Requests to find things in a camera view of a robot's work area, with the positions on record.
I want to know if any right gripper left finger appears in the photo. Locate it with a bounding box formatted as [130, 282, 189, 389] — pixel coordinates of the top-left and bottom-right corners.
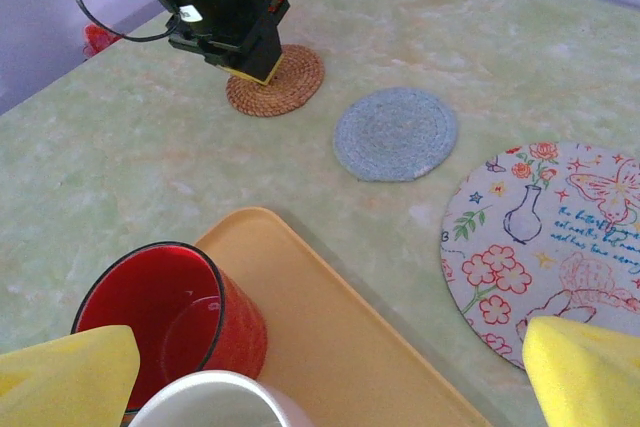
[0, 324, 142, 427]

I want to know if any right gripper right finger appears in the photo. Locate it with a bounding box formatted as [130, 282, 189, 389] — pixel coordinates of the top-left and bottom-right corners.
[521, 315, 640, 427]

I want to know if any tan rattan coaster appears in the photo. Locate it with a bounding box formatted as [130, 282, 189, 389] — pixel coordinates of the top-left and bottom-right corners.
[225, 44, 327, 119]

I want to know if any round floral print mat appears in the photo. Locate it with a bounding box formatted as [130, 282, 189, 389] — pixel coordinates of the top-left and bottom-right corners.
[439, 141, 640, 374]

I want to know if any grey-blue woven coaster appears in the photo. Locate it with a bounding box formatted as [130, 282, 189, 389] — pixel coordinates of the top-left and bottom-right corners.
[332, 87, 459, 184]

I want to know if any red cup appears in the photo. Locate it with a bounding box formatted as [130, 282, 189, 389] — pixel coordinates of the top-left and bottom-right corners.
[70, 241, 269, 416]

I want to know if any white mug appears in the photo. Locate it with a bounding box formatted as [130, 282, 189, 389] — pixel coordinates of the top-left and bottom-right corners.
[126, 370, 312, 427]

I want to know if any yellow plastic tray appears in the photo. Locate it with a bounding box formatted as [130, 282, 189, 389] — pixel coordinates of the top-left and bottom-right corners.
[193, 206, 494, 427]

